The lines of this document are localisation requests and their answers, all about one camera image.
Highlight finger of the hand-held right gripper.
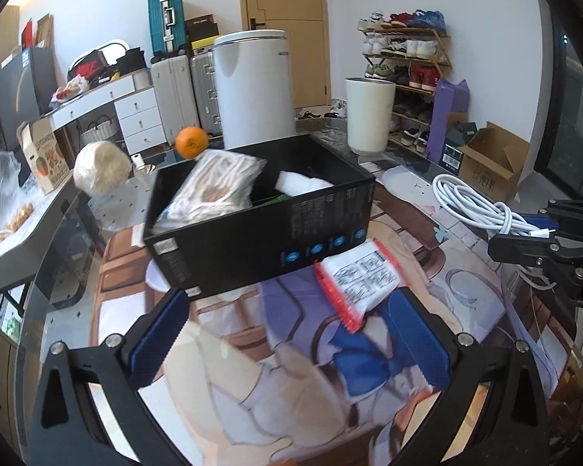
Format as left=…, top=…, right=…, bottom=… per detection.
left=522, top=199, right=583, bottom=242
left=488, top=234, right=583, bottom=277

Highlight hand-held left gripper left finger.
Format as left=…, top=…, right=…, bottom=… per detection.
left=31, top=287, right=191, bottom=466

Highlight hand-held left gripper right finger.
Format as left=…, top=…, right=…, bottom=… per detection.
left=389, top=286, right=552, bottom=466

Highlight white cable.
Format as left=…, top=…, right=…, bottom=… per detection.
left=432, top=175, right=557, bottom=240

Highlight red-edged clear packet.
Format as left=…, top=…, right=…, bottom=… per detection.
left=313, top=239, right=404, bottom=333

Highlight black cardboard box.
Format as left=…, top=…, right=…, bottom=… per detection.
left=142, top=133, right=376, bottom=300

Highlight bagged white cord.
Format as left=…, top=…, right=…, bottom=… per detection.
left=154, top=150, right=268, bottom=226

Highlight white foam wrap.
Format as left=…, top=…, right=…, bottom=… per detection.
left=274, top=171, right=333, bottom=197

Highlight open brown cardboard box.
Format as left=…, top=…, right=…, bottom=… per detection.
left=457, top=122, right=531, bottom=202

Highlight dark shoe box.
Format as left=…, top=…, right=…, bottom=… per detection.
left=442, top=123, right=477, bottom=173

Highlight printed table mat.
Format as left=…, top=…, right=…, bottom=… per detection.
left=90, top=155, right=583, bottom=466

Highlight purple bag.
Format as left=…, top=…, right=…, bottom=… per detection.
left=426, top=79, right=468, bottom=163

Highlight grey side table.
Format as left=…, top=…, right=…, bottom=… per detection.
left=0, top=184, right=86, bottom=297

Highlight small white device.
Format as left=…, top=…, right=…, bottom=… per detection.
left=131, top=154, right=159, bottom=176

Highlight bagged cream yarn ball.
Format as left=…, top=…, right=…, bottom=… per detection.
left=73, top=141, right=132, bottom=198

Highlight orange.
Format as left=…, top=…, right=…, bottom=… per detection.
left=176, top=126, right=209, bottom=159

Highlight small white round bin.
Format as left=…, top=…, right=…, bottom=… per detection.
left=346, top=78, right=396, bottom=152

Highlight clear plastic bag of snacks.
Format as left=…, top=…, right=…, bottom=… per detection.
left=0, top=150, right=37, bottom=243

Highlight printed fruit carton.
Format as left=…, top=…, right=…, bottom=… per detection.
left=17, top=117, right=73, bottom=195

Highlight wooden shoe rack with shoes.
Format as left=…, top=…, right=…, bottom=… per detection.
left=358, top=10, right=452, bottom=151

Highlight white basket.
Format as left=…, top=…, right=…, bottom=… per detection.
left=80, top=119, right=122, bottom=146

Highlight white desk with drawers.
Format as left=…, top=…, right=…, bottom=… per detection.
left=49, top=72, right=166, bottom=156

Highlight white suitcase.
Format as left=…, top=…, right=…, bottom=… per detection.
left=150, top=53, right=200, bottom=144

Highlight silver suitcase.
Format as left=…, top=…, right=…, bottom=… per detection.
left=189, top=51, right=224, bottom=137

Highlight tall white cylindrical bin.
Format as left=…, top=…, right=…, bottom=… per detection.
left=213, top=30, right=296, bottom=150

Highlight plastic bag of food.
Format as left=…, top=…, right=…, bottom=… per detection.
left=51, top=75, right=89, bottom=103

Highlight black bag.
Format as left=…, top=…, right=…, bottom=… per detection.
left=115, top=47, right=149, bottom=76

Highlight grey refrigerator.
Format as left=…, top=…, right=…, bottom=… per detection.
left=0, top=46, right=59, bottom=146

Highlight red and black shoe box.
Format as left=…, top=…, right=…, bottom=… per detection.
left=67, top=50, right=108, bottom=81

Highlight stacked black boxes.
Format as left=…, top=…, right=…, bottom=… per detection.
left=185, top=14, right=220, bottom=52

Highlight teal suitcase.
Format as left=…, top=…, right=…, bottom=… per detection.
left=147, top=0, right=191, bottom=59

